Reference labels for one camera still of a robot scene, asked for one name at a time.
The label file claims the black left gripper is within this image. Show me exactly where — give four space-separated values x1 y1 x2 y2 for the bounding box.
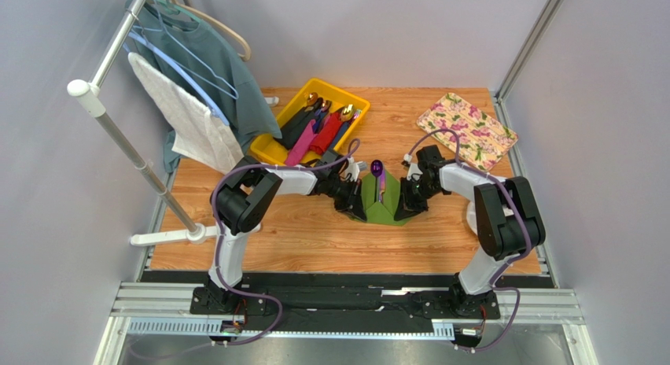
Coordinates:
324 175 366 222

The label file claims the green paper napkin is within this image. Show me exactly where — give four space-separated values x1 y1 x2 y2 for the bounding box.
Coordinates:
355 171 410 226

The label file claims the dark purple spoon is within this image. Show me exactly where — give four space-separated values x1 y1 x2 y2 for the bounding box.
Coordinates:
370 160 385 202

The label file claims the iridescent rainbow table knife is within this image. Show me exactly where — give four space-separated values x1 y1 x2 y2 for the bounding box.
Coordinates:
377 168 386 203

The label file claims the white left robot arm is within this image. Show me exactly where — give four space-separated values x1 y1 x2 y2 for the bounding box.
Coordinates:
190 150 367 315

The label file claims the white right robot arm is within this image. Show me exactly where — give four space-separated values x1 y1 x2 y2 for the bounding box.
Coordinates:
394 146 546 317

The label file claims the red rolled napkin in bin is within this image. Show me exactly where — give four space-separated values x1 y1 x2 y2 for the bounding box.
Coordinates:
309 106 352 155

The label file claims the pink rolled napkin in bin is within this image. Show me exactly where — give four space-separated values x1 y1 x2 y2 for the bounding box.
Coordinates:
284 119 318 166

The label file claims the blue rolled napkin in bin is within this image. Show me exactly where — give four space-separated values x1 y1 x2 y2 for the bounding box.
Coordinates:
328 109 361 149

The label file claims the black rolled napkin in bin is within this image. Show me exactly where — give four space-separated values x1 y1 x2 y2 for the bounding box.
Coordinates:
275 98 324 149

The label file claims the white mesh food cover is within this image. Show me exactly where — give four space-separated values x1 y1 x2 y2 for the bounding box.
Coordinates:
466 201 477 235

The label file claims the yellow plastic cutlery bin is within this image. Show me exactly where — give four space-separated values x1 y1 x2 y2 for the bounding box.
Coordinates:
250 78 371 165

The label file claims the floral patterned tray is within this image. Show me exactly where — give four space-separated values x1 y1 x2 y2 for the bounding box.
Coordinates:
416 93 518 171

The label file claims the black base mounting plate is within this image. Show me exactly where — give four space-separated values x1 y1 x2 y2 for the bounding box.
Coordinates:
204 272 501 334

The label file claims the white towel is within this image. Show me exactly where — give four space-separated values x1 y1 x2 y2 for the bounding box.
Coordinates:
128 52 244 173

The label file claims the wooden clothes hanger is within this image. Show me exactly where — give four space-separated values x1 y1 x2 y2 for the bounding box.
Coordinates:
166 0 252 62

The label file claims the grey-green t-shirt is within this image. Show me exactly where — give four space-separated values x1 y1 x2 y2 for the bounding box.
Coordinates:
129 0 281 157

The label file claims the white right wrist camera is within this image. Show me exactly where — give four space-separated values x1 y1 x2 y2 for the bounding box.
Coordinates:
402 153 423 181

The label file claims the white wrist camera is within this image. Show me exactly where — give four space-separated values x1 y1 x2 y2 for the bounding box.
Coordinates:
342 157 368 182
402 153 423 181

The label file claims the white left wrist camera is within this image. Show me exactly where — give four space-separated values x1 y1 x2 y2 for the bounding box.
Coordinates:
342 157 368 182

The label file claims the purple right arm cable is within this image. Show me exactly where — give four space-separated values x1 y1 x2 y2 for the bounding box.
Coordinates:
405 128 534 353

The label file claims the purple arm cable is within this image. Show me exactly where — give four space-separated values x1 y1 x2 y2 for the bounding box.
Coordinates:
210 138 363 347
405 128 534 353

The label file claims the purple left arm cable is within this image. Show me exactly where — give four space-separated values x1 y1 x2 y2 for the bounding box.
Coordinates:
210 138 363 347

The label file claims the blue wire hanger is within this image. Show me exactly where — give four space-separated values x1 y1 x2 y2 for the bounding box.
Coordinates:
124 1 239 126

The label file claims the aluminium frame rail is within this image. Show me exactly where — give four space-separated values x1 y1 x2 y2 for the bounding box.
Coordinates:
94 282 597 364

